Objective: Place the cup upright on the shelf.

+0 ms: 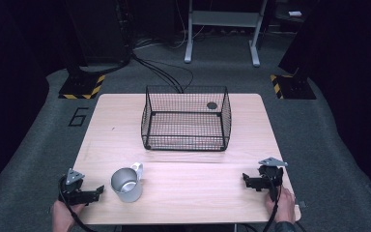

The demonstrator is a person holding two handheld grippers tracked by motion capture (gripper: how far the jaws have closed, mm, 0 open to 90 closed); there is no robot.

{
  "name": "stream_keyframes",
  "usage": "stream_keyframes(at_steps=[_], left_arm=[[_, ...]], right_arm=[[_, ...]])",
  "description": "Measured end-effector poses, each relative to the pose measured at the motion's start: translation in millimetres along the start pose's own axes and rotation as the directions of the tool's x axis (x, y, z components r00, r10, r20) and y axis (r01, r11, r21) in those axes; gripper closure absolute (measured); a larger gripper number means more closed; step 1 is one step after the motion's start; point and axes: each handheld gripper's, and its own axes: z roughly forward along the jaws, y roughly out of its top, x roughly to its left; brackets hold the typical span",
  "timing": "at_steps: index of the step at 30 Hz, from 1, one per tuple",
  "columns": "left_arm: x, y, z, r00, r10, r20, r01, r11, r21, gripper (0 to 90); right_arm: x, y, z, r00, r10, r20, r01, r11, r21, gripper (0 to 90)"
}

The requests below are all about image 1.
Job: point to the black round disc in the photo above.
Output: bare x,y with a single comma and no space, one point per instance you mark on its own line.
212,105

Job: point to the person's left hand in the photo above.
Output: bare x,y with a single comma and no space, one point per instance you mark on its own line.
62,216

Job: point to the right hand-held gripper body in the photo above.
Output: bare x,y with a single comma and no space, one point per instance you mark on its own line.
272,175

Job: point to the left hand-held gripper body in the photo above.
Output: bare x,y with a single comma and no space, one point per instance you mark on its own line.
73,188

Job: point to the white metal desk frame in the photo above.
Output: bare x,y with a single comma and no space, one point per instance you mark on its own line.
225,19

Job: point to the black stand with striped base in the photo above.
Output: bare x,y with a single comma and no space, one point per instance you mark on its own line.
82,85
291,85

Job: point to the person's right hand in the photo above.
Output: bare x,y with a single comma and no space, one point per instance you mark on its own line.
285,206

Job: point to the small white box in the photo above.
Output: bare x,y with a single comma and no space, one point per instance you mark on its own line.
295,13

